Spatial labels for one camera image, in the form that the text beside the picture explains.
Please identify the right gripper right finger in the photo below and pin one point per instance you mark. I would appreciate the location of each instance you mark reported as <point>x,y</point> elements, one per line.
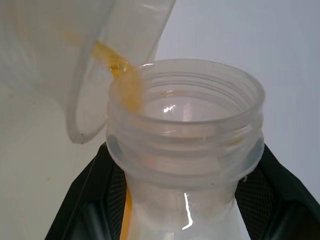
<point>282,200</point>

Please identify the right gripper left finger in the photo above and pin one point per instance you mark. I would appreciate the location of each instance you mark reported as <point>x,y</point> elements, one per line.
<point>82,200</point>

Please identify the large translucent plastic bottle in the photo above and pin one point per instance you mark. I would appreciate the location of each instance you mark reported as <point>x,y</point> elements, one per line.
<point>190,162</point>

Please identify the clear plastic cup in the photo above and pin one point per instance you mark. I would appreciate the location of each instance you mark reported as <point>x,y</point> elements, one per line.
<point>50,62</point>

